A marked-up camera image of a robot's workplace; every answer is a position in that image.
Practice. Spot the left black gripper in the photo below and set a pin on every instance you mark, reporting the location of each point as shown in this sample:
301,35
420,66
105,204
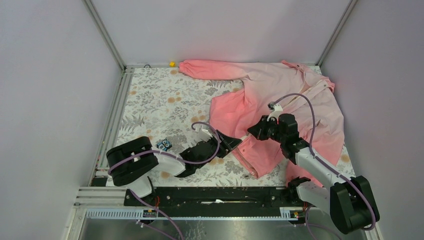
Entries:
228,144

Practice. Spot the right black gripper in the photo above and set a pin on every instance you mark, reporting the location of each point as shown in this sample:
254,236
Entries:
258,130

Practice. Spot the pink zip-up jacket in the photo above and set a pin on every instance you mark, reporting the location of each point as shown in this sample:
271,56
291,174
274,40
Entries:
299,90

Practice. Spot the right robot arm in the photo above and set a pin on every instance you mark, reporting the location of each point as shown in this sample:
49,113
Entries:
348,200

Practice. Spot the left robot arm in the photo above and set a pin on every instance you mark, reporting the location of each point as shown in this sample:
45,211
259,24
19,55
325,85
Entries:
131,162

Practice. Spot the black owl toy block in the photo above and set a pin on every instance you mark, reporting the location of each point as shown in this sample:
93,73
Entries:
164,145

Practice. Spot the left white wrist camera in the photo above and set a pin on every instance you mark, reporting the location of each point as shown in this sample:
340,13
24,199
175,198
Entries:
205,135

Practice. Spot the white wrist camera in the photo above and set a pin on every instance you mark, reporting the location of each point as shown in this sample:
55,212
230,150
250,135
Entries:
275,111
205,135

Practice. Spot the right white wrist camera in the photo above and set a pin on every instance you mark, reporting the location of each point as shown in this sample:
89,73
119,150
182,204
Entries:
275,111

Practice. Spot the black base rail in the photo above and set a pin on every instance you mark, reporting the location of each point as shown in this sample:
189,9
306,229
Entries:
223,202

